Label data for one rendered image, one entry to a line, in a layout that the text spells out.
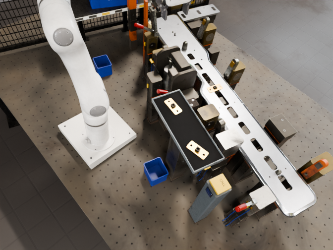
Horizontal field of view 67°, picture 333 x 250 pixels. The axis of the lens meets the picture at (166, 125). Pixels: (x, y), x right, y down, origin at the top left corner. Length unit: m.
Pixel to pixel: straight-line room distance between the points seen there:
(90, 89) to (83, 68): 0.10
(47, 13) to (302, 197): 1.17
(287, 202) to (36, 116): 1.43
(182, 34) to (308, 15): 2.94
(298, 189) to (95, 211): 0.95
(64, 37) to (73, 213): 1.54
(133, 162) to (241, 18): 2.85
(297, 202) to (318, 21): 3.41
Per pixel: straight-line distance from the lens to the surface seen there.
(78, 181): 1.45
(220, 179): 0.96
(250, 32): 3.63
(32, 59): 2.06
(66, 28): 0.84
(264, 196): 1.11
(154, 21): 1.51
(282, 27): 3.94
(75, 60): 0.98
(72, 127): 1.54
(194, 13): 1.88
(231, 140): 1.11
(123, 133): 1.49
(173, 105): 1.07
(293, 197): 1.24
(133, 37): 1.93
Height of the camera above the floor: 2.02
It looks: 57 degrees down
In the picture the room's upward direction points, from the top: 9 degrees clockwise
